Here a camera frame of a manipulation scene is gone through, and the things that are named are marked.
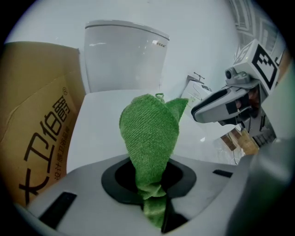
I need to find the large cardboard box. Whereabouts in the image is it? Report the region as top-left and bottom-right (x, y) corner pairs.
(0, 41), (87, 208)

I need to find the white smart toilet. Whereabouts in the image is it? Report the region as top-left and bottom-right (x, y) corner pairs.
(181, 75), (214, 108)

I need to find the green microfibre cloth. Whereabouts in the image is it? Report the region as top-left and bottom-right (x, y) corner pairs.
(119, 93), (189, 229)

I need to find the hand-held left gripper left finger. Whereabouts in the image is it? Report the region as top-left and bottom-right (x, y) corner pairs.
(15, 153), (162, 236)

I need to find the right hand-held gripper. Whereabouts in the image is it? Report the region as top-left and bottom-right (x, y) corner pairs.
(190, 38), (281, 148)

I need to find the white power cable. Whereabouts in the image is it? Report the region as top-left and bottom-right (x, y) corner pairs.
(229, 132), (243, 165)

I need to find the person's right hand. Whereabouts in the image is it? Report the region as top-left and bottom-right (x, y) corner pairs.
(248, 87), (261, 115)

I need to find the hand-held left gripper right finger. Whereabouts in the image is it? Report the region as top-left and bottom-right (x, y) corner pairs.
(161, 154), (245, 235)

